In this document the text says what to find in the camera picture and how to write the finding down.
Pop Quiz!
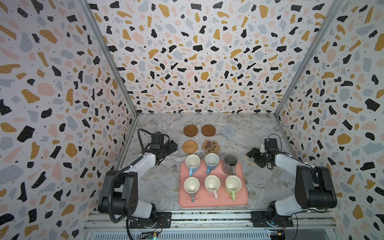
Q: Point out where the woven rattan coaster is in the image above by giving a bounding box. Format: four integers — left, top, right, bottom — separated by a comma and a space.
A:
182, 140, 198, 155

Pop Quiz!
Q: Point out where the brown wooden coaster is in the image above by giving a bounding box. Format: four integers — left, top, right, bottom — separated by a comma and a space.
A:
183, 125, 199, 137
201, 125, 216, 137

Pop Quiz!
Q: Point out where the grey mug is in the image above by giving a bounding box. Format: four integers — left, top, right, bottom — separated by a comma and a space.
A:
222, 155, 238, 176

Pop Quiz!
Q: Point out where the light blue woven coaster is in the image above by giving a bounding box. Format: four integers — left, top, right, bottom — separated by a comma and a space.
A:
221, 125, 236, 138

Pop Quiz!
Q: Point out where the cork paw coaster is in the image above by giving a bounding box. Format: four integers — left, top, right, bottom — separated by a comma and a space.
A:
202, 140, 221, 154

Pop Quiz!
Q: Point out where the light blue patterned mug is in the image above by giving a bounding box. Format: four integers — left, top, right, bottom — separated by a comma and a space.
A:
205, 153, 220, 175

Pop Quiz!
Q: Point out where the multicolour woven coaster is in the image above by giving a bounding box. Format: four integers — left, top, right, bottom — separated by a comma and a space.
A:
244, 154, 257, 166

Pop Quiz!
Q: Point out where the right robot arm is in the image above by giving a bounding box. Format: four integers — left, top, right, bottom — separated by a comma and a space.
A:
245, 148, 337, 227

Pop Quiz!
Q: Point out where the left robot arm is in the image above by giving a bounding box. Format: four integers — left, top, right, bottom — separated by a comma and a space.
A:
98, 140, 178, 223

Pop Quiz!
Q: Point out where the pink silicone tray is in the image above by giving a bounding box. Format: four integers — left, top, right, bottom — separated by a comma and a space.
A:
179, 161, 249, 208

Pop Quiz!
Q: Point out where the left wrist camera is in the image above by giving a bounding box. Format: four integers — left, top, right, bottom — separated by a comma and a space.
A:
151, 133, 165, 146

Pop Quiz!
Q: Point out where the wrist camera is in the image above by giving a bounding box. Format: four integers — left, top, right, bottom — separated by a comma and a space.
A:
151, 133, 165, 146
261, 138, 280, 153

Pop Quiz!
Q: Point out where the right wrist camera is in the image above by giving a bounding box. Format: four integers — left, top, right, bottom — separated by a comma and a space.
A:
261, 138, 280, 153

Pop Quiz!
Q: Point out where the green handled cream mug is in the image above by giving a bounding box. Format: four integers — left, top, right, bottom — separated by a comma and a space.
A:
225, 175, 242, 201

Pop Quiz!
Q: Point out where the teal handled cream mug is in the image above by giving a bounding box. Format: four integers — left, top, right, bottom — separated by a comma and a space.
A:
184, 177, 200, 203

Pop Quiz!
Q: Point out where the pink handled cream mug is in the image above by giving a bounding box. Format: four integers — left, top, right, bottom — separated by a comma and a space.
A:
204, 175, 221, 200

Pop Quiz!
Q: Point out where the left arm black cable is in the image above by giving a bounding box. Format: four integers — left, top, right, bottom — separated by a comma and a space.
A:
107, 128, 154, 224

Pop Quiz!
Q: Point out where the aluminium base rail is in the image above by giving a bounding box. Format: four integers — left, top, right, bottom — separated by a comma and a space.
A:
81, 210, 342, 240

